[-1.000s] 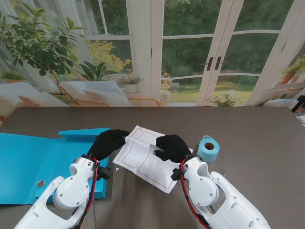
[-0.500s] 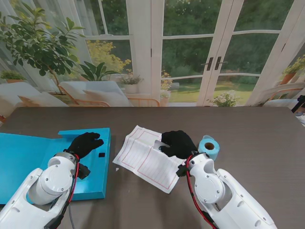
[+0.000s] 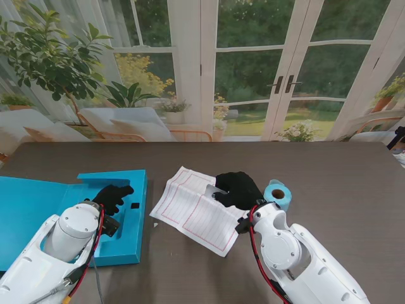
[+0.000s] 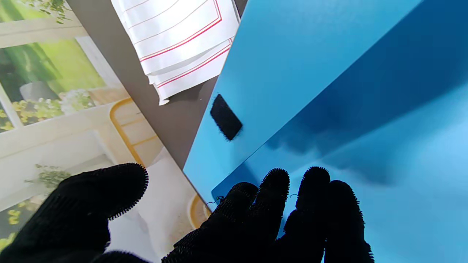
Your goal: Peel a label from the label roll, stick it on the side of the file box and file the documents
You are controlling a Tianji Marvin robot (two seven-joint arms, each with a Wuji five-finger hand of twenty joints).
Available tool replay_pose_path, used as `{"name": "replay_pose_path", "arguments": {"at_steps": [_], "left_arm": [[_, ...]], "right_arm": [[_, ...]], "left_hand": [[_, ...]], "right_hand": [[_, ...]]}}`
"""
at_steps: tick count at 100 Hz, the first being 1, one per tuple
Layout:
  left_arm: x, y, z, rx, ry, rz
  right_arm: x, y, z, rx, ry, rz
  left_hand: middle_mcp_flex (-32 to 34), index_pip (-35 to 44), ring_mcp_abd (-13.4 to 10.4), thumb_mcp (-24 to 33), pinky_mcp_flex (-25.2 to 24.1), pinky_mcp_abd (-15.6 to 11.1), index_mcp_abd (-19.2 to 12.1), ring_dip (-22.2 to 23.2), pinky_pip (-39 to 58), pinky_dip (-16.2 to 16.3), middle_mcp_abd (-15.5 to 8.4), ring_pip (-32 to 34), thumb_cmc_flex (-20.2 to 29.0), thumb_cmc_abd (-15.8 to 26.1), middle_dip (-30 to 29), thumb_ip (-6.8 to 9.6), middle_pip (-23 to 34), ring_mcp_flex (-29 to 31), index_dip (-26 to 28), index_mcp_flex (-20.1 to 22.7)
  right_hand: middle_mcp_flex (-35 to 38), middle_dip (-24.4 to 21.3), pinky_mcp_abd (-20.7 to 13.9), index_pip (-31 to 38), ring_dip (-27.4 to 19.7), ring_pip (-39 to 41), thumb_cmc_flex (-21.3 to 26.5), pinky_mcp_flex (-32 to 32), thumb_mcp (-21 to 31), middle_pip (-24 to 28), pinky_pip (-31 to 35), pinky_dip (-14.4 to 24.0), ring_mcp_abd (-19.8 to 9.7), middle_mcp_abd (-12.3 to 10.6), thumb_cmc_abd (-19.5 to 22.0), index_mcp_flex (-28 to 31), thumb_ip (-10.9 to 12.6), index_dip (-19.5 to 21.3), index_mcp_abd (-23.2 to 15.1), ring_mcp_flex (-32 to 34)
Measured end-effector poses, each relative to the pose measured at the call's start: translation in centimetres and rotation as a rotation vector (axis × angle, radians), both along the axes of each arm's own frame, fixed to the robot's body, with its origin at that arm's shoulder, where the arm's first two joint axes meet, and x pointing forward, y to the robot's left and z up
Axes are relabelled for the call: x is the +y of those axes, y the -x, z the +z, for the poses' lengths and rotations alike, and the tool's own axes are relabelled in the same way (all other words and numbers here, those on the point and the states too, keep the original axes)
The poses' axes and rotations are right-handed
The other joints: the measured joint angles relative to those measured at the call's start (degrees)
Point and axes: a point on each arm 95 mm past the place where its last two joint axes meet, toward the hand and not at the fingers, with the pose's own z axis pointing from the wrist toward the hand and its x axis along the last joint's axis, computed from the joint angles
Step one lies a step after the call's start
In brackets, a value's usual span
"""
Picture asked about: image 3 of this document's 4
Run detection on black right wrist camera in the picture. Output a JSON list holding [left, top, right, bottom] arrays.
[[235, 217, 252, 235]]

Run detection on blue file box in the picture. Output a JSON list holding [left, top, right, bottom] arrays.
[[0, 169, 149, 272]]

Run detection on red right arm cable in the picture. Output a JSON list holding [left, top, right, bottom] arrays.
[[248, 205, 292, 304]]

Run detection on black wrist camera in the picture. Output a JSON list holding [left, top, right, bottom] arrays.
[[101, 215, 121, 237], [235, 217, 252, 235]]

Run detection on white lined paper sheets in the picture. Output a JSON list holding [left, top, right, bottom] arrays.
[[149, 166, 258, 258]]

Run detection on grey left arm cable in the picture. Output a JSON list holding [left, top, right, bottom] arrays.
[[90, 256, 105, 304]]

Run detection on black stand at table edge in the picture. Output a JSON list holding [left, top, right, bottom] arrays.
[[386, 125, 405, 151]]

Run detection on white peeled label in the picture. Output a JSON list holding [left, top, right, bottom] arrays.
[[205, 184, 228, 199]]

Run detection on printed garden window backdrop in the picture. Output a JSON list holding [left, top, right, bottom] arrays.
[[0, 0, 405, 144]]

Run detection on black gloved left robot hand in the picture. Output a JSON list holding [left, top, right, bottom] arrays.
[[85, 185, 135, 216]]

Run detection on light blue label roll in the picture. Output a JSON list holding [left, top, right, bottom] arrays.
[[263, 179, 292, 212]]

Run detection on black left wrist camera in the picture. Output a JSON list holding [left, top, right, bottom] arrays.
[[101, 215, 121, 237]]

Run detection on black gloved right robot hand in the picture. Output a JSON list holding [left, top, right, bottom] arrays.
[[214, 171, 265, 212]]

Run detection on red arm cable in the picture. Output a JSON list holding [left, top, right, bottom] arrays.
[[248, 205, 292, 304], [66, 204, 105, 300]]

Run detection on red left arm cable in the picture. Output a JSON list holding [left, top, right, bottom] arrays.
[[66, 204, 105, 300]]

